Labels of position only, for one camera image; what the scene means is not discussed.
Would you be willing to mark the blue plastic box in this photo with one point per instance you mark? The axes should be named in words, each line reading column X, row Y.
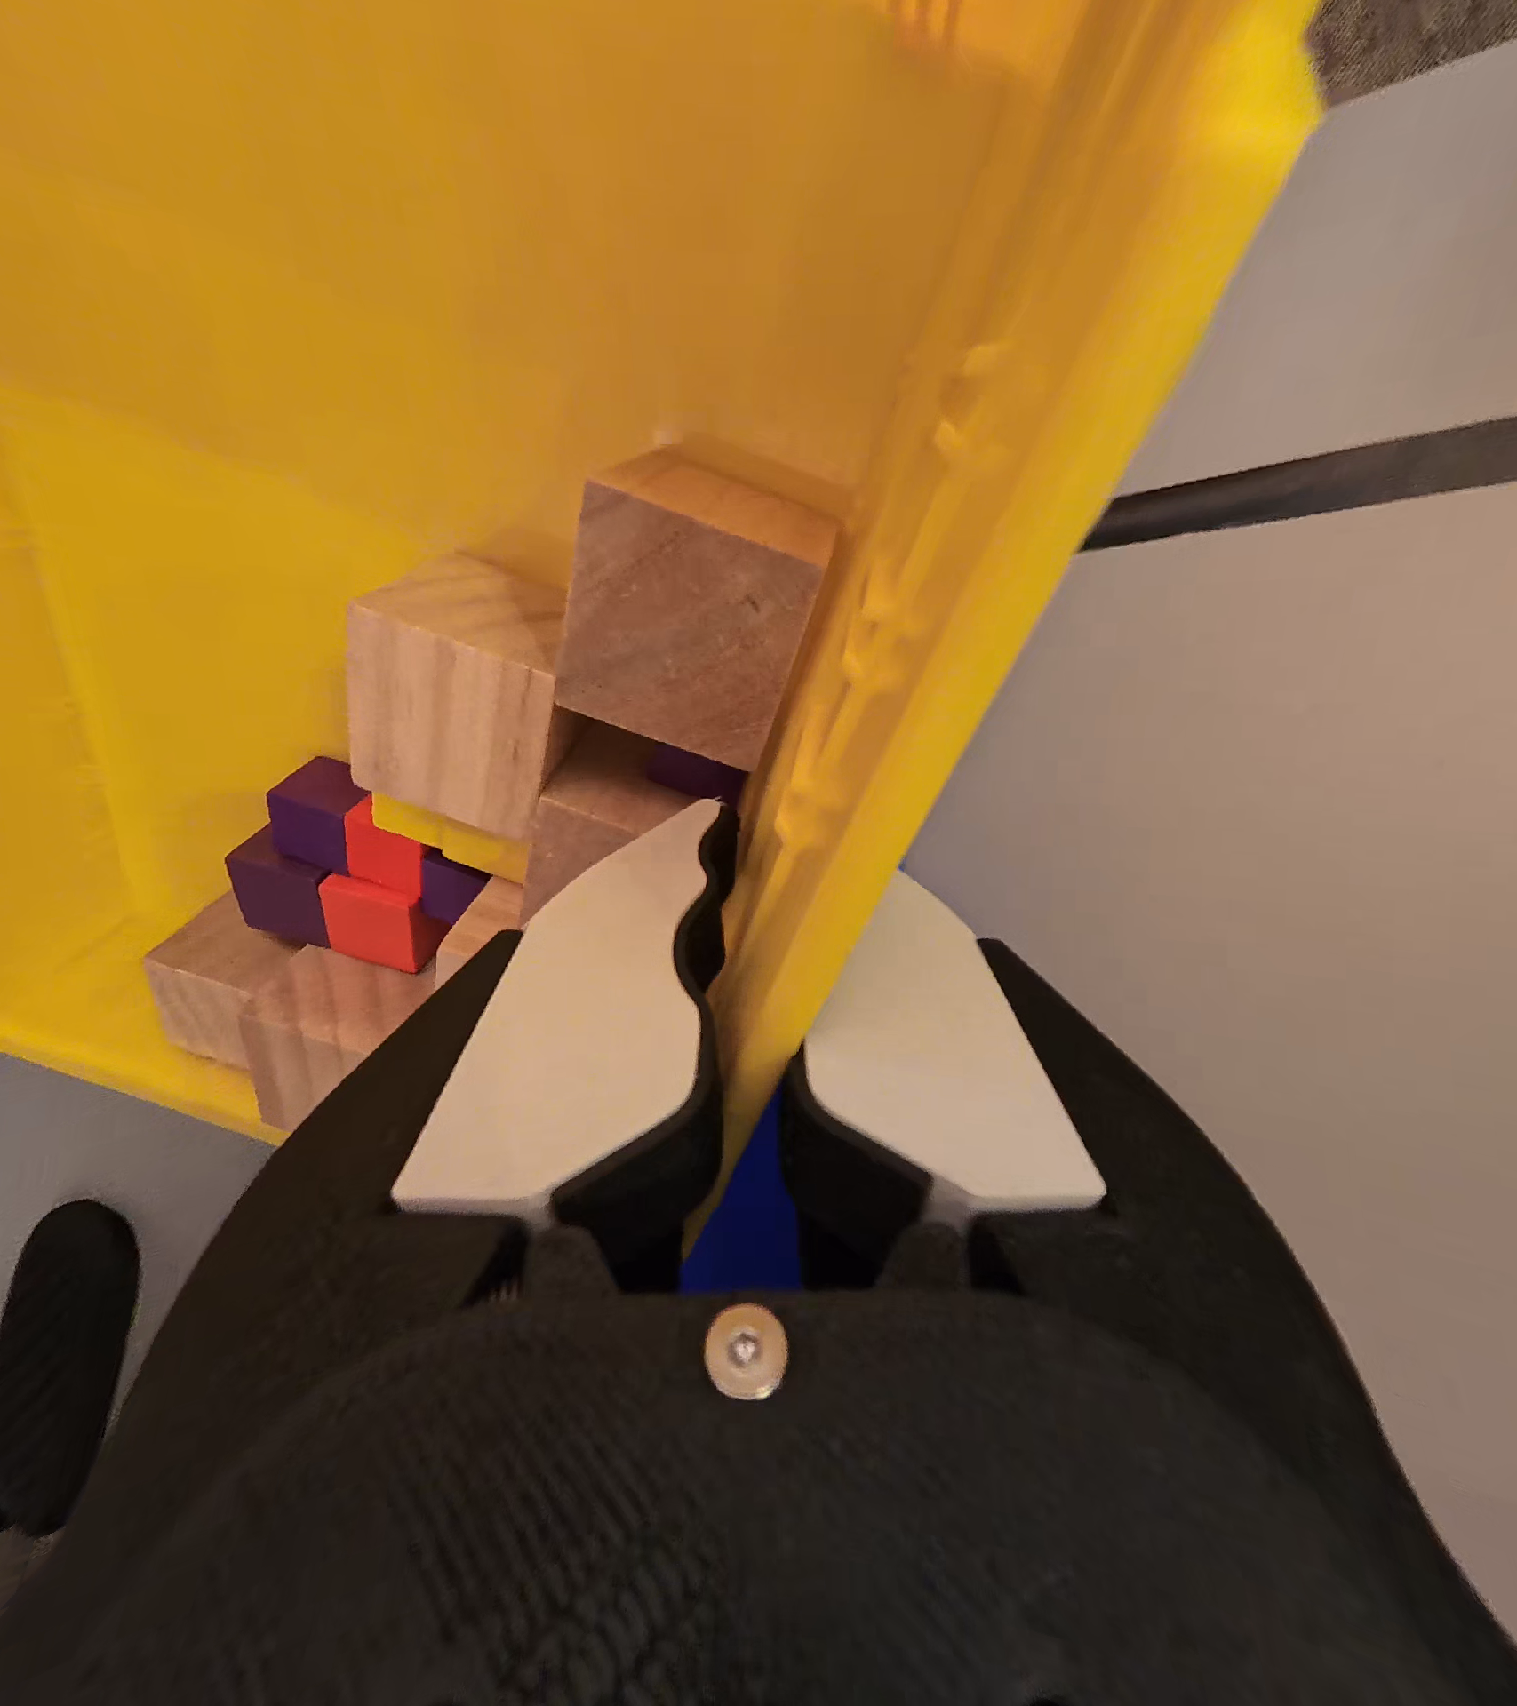
column 744, row 1227

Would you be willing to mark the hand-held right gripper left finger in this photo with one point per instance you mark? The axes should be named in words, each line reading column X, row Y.
column 557, row 1053

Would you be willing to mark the pile of wooden cubes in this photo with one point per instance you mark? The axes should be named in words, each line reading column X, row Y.
column 691, row 614

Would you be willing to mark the thin black panel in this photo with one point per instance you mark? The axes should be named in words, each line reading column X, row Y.
column 1303, row 488

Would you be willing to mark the yellow plastic box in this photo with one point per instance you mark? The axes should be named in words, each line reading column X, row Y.
column 437, row 267

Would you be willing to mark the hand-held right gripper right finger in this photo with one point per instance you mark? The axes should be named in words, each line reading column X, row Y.
column 957, row 1079

